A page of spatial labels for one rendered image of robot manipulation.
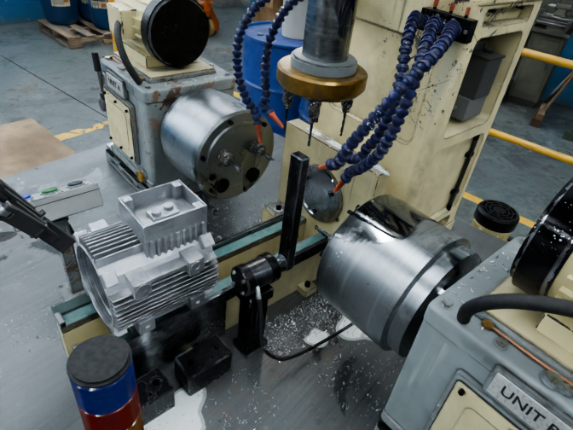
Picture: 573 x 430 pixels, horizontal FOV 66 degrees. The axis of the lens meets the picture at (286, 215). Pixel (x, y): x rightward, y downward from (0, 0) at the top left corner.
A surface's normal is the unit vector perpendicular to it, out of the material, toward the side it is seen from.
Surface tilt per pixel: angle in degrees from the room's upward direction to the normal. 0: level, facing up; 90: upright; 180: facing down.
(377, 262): 47
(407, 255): 32
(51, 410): 0
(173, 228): 90
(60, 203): 68
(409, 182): 90
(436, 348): 90
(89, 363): 0
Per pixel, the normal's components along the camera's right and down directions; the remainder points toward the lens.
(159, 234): 0.64, 0.51
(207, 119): -0.31, -0.51
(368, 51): -0.76, 0.32
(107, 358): 0.11, -0.80
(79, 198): 0.64, 0.16
